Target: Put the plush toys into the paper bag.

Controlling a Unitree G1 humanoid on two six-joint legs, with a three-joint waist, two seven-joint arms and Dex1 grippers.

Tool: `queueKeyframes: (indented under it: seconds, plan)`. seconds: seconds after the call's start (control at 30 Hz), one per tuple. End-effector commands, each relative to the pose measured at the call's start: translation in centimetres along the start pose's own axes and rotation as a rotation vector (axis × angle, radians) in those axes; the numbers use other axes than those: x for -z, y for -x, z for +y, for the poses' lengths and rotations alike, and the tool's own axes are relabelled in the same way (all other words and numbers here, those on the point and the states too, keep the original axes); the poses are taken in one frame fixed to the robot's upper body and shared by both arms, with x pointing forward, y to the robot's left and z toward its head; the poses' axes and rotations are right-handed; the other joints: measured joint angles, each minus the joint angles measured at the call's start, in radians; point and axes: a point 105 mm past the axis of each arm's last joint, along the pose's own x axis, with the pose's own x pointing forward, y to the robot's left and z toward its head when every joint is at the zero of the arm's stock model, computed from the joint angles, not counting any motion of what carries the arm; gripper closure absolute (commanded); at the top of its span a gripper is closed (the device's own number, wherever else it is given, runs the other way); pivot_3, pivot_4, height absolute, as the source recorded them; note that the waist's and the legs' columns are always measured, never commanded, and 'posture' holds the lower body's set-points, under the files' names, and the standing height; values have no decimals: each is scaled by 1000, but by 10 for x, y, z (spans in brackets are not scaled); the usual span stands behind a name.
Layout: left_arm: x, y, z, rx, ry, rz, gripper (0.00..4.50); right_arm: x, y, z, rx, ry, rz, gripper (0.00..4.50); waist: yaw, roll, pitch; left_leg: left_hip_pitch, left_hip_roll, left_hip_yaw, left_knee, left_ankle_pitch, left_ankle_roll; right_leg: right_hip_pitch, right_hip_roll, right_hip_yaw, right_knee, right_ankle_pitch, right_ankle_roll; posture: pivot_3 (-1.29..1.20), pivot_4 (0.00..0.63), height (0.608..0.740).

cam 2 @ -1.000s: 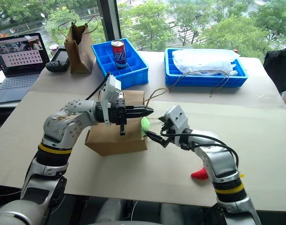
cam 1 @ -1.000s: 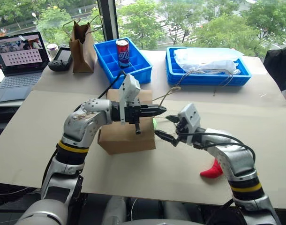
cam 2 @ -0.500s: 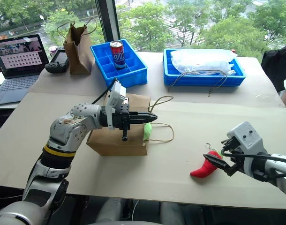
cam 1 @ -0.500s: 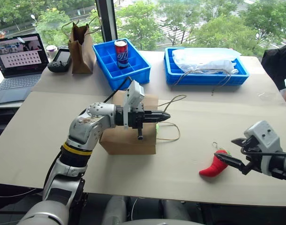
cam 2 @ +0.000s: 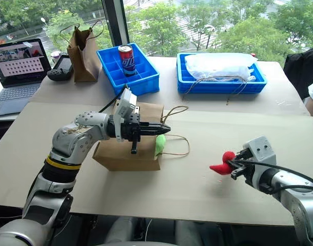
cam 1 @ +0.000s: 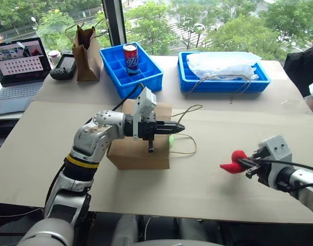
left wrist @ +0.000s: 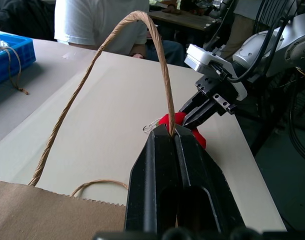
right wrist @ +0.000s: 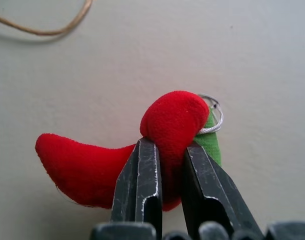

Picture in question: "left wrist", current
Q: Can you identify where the brown twisted paper cord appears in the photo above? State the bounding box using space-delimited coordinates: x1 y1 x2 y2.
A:
1 46 30 96

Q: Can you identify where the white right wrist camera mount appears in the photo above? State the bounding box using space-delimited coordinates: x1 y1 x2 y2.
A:
184 43 249 102

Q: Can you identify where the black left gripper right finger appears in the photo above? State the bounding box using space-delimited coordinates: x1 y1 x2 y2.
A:
174 125 246 234

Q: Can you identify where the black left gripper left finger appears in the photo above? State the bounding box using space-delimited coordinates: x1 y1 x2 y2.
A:
124 123 180 234

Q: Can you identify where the wooden background table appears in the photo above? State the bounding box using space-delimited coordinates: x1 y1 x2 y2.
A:
148 9 220 32

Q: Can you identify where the brown paper bag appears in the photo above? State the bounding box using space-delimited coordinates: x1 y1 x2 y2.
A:
0 10 180 240

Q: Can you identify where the person in white shirt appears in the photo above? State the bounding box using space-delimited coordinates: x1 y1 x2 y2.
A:
53 0 186 67

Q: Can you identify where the blue plastic crate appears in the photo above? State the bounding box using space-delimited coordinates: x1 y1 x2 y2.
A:
0 30 37 89

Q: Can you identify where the red plush toy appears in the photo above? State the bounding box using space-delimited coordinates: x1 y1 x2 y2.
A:
143 111 208 150

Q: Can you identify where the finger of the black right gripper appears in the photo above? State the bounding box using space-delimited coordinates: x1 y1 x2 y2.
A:
178 90 211 118
182 99 220 131

